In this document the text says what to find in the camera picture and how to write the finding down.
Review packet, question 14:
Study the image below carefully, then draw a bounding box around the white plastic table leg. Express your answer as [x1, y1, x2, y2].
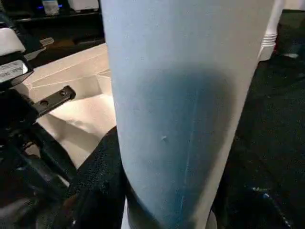
[257, 0, 287, 62]
[99, 0, 277, 229]

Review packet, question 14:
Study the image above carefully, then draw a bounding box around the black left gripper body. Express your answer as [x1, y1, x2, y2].
[0, 85, 78, 201]

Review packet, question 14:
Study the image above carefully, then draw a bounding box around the white plastic table top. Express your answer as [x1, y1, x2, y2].
[23, 43, 121, 168]

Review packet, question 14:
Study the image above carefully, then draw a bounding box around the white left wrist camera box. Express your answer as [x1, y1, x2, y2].
[0, 27, 35, 92]

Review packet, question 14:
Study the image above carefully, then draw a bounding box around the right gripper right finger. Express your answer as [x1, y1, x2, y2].
[212, 143, 305, 229]

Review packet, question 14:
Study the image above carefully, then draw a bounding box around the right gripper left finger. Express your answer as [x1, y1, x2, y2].
[50, 126, 130, 229]

